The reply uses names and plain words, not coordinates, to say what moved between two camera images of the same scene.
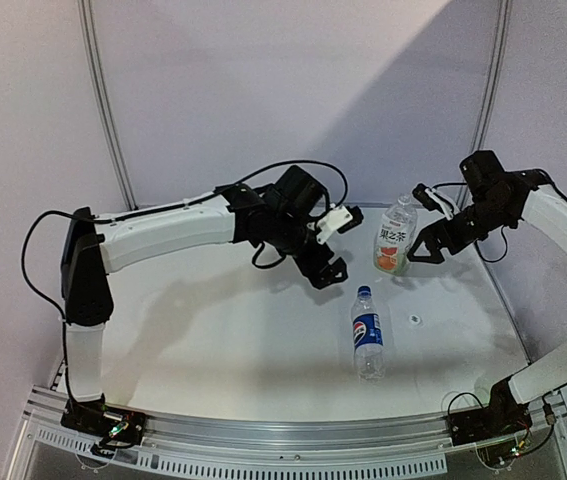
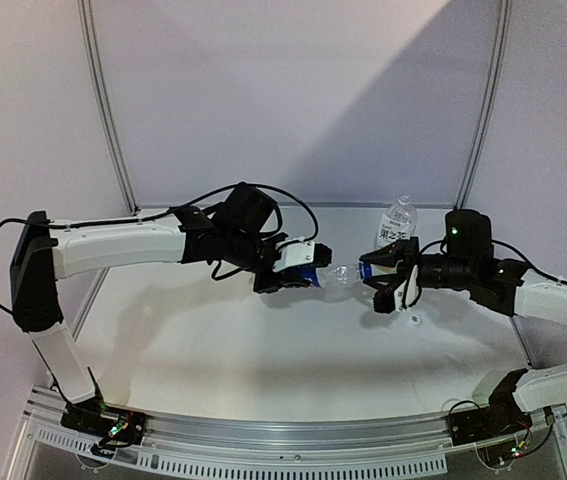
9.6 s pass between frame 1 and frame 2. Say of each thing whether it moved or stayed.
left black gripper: moved
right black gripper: moved
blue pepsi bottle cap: moved
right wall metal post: stayed
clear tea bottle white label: stayed
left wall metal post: stayed
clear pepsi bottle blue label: moved
